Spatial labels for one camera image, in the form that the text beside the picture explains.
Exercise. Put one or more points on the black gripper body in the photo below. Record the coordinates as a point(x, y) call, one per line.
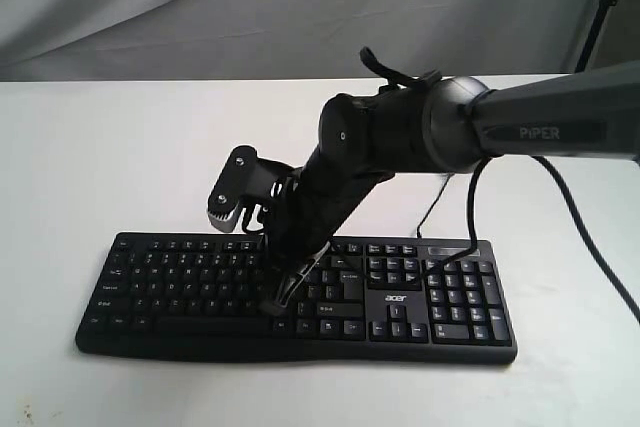
point(309, 210)

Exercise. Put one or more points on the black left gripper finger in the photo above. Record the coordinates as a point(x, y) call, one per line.
point(283, 276)

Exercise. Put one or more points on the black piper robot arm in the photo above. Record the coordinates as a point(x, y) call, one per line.
point(430, 124)

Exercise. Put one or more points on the black acer keyboard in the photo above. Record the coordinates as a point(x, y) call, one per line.
point(195, 297)

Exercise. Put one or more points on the grey backdrop cloth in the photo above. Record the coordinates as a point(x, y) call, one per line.
point(76, 40)

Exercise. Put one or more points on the black tripod stand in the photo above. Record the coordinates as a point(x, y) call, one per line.
point(594, 32)

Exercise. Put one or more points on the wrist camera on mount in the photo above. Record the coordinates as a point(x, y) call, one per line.
point(246, 180)

